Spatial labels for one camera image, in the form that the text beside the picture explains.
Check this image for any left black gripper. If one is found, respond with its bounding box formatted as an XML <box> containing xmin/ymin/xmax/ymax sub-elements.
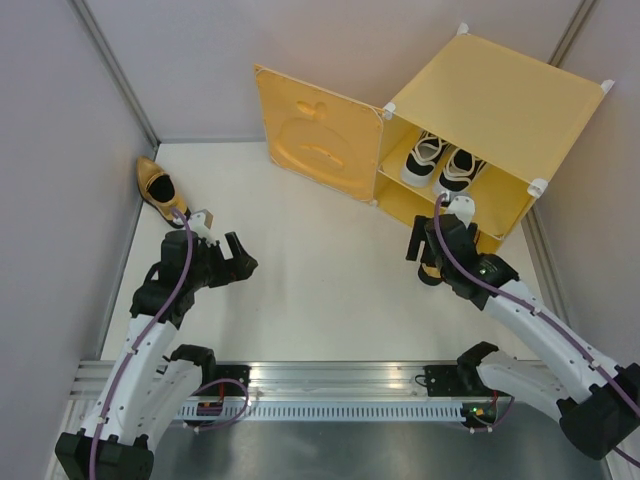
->
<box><xmin>186</xmin><ymin>232</ymin><xmax>257</xmax><ymax>291</ymax></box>

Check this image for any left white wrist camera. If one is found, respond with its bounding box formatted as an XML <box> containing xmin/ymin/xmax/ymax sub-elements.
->
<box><xmin>172</xmin><ymin>209</ymin><xmax>215</xmax><ymax>245</ymax></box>

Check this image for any white black sneaker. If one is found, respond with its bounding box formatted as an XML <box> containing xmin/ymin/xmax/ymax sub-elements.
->
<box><xmin>401</xmin><ymin>130</ymin><xmax>449</xmax><ymax>188</ymax></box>
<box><xmin>433</xmin><ymin>145</ymin><xmax>487</xmax><ymax>196</ymax></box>

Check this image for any aluminium corner post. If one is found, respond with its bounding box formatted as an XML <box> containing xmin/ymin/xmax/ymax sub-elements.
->
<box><xmin>67</xmin><ymin>0</ymin><xmax>161</xmax><ymax>151</ymax></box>
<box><xmin>547</xmin><ymin>0</ymin><xmax>600</xmax><ymax>68</ymax></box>

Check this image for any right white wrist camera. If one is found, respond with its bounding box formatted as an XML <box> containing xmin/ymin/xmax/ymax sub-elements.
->
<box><xmin>443</xmin><ymin>192</ymin><xmax>476</xmax><ymax>227</ymax></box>

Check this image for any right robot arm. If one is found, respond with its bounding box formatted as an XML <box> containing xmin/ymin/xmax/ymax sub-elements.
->
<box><xmin>406</xmin><ymin>214</ymin><xmax>639</xmax><ymax>460</ymax></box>

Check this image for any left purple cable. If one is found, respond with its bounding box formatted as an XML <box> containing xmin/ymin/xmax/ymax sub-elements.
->
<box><xmin>89</xmin><ymin>208</ymin><xmax>251</xmax><ymax>480</ymax></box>

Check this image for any yellow cabinet door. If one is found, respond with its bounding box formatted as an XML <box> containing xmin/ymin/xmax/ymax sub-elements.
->
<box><xmin>254</xmin><ymin>64</ymin><xmax>384</xmax><ymax>202</ymax></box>

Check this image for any white slotted cable duct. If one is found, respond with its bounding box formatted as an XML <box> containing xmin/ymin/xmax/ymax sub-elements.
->
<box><xmin>177</xmin><ymin>403</ymin><xmax>464</xmax><ymax>422</ymax></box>

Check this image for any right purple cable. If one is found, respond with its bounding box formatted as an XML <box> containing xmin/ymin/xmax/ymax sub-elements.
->
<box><xmin>433</xmin><ymin>193</ymin><xmax>640</xmax><ymax>461</ymax></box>

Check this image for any gold loafer shoe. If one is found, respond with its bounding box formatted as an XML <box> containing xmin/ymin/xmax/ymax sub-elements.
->
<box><xmin>136</xmin><ymin>156</ymin><xmax>191</xmax><ymax>229</ymax></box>
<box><xmin>418</xmin><ymin>263</ymin><xmax>443</xmax><ymax>286</ymax></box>

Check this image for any yellow plastic shoe cabinet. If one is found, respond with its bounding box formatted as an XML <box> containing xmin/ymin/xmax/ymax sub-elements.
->
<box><xmin>374</xmin><ymin>24</ymin><xmax>614</xmax><ymax>252</ymax></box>

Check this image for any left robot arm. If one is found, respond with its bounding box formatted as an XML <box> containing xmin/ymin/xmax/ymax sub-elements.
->
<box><xmin>55</xmin><ymin>230</ymin><xmax>258</xmax><ymax>479</ymax></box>

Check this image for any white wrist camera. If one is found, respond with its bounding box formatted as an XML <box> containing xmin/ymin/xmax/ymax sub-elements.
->
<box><xmin>172</xmin><ymin>209</ymin><xmax>215</xmax><ymax>245</ymax></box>
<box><xmin>443</xmin><ymin>192</ymin><xmax>476</xmax><ymax>227</ymax></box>

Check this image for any purple cable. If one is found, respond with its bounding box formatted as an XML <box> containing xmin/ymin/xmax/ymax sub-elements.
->
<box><xmin>433</xmin><ymin>193</ymin><xmax>640</xmax><ymax>461</ymax></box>
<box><xmin>89</xmin><ymin>208</ymin><xmax>251</xmax><ymax>480</ymax></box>

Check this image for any right aluminium corner post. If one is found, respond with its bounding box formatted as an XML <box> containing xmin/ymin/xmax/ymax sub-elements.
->
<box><xmin>547</xmin><ymin>0</ymin><xmax>600</xmax><ymax>68</ymax></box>

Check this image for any left aluminium corner post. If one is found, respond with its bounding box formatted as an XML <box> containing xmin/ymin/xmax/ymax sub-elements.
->
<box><xmin>67</xmin><ymin>0</ymin><xmax>161</xmax><ymax>151</ymax></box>

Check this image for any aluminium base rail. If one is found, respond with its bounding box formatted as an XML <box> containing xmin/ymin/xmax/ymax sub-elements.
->
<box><xmin>69</xmin><ymin>359</ymin><xmax>566</xmax><ymax>406</ymax></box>

